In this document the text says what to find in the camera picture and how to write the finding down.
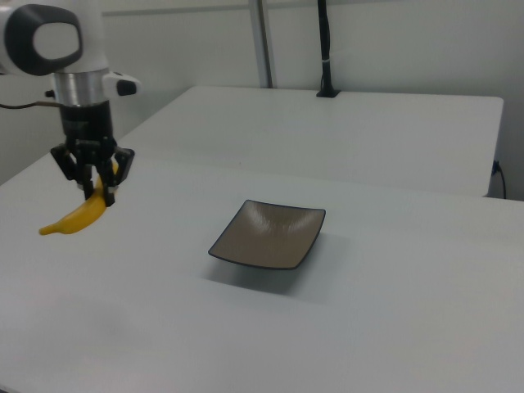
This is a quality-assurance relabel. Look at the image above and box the square brown ceramic plate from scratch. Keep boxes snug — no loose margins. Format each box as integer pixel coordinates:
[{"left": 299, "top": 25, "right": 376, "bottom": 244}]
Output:
[{"left": 207, "top": 199, "right": 328, "bottom": 272}]

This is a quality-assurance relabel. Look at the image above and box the grey partition frame post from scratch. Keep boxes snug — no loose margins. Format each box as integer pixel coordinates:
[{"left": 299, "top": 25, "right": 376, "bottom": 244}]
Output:
[{"left": 248, "top": 0, "right": 274, "bottom": 88}]

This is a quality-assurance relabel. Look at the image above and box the yellow banana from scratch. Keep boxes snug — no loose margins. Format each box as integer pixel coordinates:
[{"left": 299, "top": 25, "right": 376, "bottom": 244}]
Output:
[{"left": 38, "top": 163, "right": 120, "bottom": 237}]

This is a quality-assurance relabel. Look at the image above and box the black power cable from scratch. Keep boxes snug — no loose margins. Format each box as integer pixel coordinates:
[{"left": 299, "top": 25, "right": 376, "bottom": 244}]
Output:
[{"left": 491, "top": 160, "right": 508, "bottom": 201}]

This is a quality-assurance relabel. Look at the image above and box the black camera stand pole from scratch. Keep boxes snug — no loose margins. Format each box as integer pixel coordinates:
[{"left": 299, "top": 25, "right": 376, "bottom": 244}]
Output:
[{"left": 315, "top": 0, "right": 342, "bottom": 99}]

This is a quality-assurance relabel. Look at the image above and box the brown gripper cable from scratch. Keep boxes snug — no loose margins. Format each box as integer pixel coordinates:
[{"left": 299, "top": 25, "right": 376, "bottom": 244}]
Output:
[{"left": 0, "top": 99, "right": 63, "bottom": 111}]

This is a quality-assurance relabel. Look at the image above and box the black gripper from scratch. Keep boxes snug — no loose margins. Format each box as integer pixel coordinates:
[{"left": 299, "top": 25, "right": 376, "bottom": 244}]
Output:
[{"left": 50, "top": 101, "right": 136, "bottom": 206}]

